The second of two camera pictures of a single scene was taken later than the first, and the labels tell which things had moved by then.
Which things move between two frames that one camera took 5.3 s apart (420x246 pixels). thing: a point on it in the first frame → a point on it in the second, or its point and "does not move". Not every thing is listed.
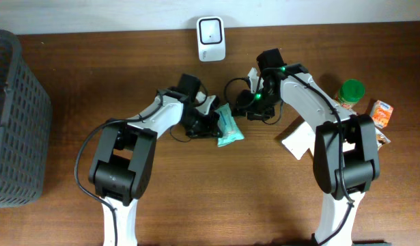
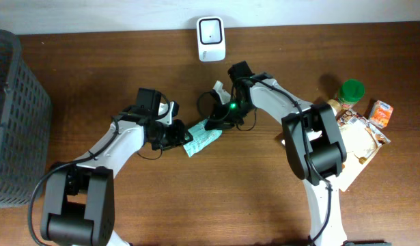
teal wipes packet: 228,131 → 201,138
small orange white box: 380,113 does not move
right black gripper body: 262,102 → 235,109
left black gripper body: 197,122 → 167,134
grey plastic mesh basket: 21,125 does not move
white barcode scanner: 211,39 does not move
